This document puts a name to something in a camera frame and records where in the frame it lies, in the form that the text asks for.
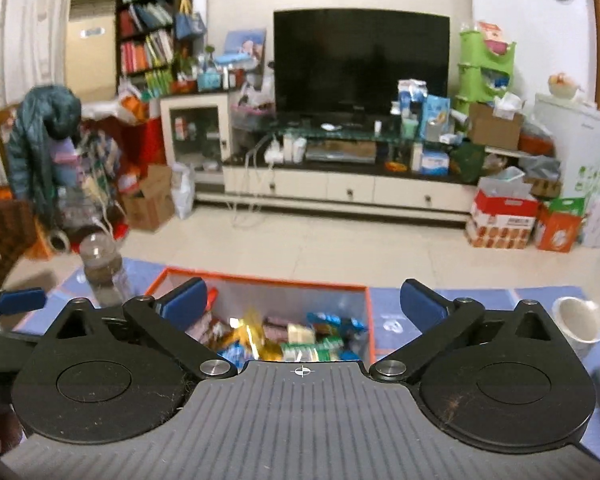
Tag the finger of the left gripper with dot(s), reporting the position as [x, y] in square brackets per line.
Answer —
[21, 301]

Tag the blue snack packet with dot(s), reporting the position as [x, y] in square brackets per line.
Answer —
[332, 324]

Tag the orange green gift bag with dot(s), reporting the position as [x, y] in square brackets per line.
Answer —
[558, 224]

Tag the green stacked storage bins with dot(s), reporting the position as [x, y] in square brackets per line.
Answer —
[482, 73]

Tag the white cat pattern mug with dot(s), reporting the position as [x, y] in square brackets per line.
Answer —
[579, 321]

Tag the dark bookshelf with books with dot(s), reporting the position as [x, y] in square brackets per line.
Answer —
[157, 43]

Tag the open cardboard box on floor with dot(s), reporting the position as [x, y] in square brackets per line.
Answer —
[150, 204]

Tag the glass jar with dark contents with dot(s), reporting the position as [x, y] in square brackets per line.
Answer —
[104, 270]

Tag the teal puffer jacket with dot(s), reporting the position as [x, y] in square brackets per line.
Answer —
[47, 114]

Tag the white small refrigerator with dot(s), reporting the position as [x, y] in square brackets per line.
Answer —
[575, 130]

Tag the yellow cake packet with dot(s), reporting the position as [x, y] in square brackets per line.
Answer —
[249, 331]

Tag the white glass door cabinet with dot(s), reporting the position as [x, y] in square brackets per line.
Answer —
[196, 132]

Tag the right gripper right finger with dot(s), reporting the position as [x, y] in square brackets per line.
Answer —
[442, 324]

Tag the brown cardboard box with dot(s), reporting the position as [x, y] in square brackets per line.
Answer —
[489, 130]

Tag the black flat screen television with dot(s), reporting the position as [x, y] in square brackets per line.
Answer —
[345, 60]

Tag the red white carton box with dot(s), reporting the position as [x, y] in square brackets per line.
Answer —
[498, 222]

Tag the orange cardboard box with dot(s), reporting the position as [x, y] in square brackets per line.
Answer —
[292, 300]

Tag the plaid brown chair cover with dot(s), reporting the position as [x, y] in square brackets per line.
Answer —
[17, 233]

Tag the white tv console cabinet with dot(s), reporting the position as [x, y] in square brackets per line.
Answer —
[340, 172]

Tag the green pastry packet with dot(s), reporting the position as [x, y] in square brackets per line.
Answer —
[326, 350]

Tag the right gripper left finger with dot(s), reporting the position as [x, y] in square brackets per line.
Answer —
[166, 319]

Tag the dark brown chocolate snack packet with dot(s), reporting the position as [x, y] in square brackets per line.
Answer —
[276, 329]

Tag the roll of tape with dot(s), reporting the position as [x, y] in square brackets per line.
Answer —
[59, 241]

